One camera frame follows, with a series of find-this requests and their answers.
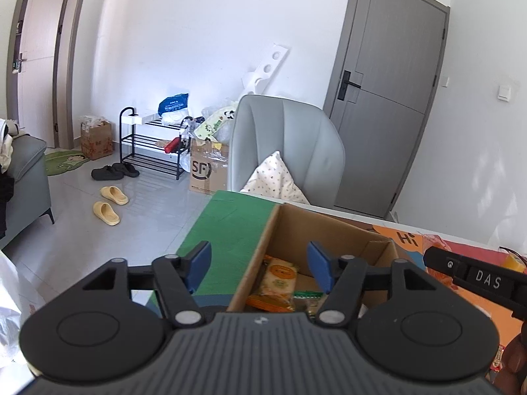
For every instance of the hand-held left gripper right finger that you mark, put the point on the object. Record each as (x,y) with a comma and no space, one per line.
(319,263)

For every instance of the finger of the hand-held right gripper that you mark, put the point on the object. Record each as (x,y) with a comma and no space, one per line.
(481,279)

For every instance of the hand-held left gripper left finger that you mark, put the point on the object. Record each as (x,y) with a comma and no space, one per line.
(198,263)

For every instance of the green white bread packet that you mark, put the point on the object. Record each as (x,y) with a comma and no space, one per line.
(306,298)

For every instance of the yellow cracker packet orange label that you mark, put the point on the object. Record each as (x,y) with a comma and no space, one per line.
(280,277)

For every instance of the orange snack packet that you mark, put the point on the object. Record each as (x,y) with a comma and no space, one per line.
(269,302)

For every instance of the person's right hand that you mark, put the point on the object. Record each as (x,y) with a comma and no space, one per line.
(514,362)

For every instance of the colourful printed table mat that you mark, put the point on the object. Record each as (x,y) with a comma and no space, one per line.
(473,317)

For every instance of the green cloth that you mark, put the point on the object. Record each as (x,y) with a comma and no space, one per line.
(230,230)

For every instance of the printed cardboard box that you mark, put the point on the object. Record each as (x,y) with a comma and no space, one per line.
(206,173)

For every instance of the white dotted cushion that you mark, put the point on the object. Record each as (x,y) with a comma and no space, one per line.
(274,179)

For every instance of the yellow slipper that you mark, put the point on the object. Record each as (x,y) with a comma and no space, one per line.
(106,213)
(115,195)

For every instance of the dark slipper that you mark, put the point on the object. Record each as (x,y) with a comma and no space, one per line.
(106,173)
(128,168)

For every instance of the red item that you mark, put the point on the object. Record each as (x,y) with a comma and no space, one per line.
(172,145)

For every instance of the black metal shoe rack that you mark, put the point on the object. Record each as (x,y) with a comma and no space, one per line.
(144,148)

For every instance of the grey padded chair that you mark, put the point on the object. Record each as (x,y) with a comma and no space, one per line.
(284,131)

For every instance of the panda print plastic bag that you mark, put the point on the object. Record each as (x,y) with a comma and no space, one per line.
(216,123)

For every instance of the white bundled bag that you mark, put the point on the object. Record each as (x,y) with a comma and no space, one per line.
(176,118)

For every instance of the white shelf board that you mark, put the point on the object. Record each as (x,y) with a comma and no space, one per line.
(142,119)

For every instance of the small brown cardboard box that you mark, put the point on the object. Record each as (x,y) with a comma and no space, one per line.
(96,140)

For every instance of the blue plastic bag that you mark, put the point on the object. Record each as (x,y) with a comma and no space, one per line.
(173,103)

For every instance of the green round floor mat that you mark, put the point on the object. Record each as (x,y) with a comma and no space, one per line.
(66,163)

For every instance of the grey door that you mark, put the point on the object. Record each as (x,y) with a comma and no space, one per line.
(383,90)

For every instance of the grey sofa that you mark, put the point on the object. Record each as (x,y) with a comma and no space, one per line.
(26,189)

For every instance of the white plastic bag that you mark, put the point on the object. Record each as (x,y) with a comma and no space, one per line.
(12,308)

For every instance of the black cloth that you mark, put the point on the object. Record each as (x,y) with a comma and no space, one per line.
(5,201)

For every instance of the white foam panel with holes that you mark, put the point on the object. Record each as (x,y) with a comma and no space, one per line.
(267,66)

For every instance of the white clothes pile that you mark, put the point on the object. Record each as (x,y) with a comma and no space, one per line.
(8,140)

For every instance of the pale wooden door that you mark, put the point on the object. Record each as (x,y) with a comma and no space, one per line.
(41,57)

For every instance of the white wall switch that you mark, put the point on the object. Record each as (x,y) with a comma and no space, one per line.
(504,93)

